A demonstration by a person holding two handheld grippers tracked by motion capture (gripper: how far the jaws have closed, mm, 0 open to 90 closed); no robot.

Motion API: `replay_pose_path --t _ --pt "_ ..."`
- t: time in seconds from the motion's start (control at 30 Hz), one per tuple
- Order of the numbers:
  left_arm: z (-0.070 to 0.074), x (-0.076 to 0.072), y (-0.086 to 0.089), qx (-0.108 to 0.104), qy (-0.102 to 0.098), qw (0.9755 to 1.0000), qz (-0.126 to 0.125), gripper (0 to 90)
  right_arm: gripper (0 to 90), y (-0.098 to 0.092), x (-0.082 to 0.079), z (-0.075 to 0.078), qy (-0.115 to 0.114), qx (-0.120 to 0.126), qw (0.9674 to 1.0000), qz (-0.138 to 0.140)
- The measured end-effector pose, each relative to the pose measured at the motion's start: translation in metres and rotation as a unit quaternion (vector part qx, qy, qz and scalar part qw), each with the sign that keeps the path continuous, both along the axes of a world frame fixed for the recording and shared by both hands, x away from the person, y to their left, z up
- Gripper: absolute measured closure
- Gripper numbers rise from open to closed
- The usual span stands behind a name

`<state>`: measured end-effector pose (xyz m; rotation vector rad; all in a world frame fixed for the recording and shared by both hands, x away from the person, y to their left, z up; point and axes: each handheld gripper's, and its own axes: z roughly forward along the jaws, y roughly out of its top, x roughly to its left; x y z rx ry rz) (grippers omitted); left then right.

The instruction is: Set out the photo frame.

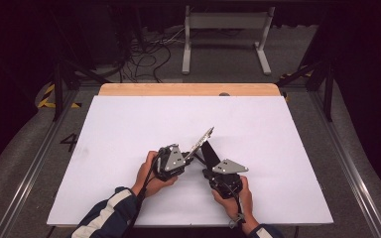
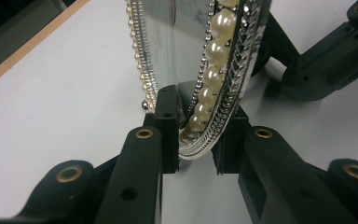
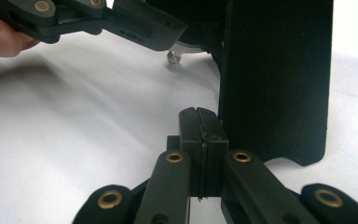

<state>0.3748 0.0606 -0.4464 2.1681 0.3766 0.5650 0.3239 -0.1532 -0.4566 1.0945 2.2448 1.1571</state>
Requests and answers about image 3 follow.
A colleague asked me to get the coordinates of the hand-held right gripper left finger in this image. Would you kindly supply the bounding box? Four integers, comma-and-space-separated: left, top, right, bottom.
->
178, 106, 205, 200

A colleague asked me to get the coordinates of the black felt cover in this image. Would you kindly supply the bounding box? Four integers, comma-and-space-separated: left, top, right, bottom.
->
145, 0, 335, 167

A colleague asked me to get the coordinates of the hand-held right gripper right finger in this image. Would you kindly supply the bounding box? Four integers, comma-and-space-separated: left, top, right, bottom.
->
198, 106, 230, 200

